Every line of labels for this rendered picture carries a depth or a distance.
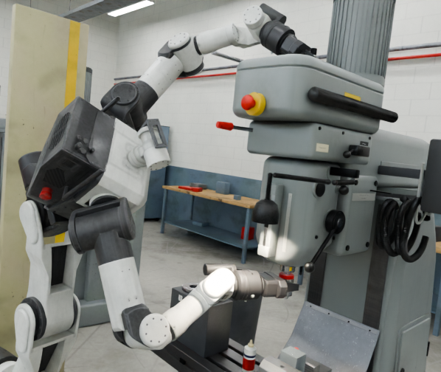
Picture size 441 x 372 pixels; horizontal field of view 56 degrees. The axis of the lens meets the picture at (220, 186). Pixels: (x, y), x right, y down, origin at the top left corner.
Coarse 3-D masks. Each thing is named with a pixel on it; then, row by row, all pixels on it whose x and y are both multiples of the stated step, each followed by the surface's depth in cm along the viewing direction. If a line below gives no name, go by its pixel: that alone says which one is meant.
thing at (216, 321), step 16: (176, 288) 158; (192, 288) 156; (176, 304) 156; (224, 304) 147; (208, 320) 143; (224, 320) 149; (192, 336) 149; (208, 336) 144; (224, 336) 150; (208, 352) 145
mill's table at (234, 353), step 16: (160, 352) 157; (176, 352) 150; (192, 352) 148; (224, 352) 150; (240, 352) 152; (176, 368) 150; (192, 368) 144; (208, 368) 138; (224, 368) 140; (240, 368) 140; (256, 368) 141
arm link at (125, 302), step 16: (112, 272) 99; (128, 272) 101; (112, 288) 99; (128, 288) 99; (112, 304) 98; (128, 304) 98; (144, 304) 101; (112, 320) 99; (128, 320) 96; (144, 320) 97; (160, 320) 99; (144, 336) 96; (160, 336) 98
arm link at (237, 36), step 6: (228, 24) 134; (234, 24) 135; (228, 30) 133; (234, 30) 134; (240, 30) 137; (246, 30) 138; (228, 36) 133; (234, 36) 133; (240, 36) 138; (246, 36) 137; (234, 42) 135; (240, 42) 136; (246, 42) 137; (252, 42) 136; (258, 42) 136
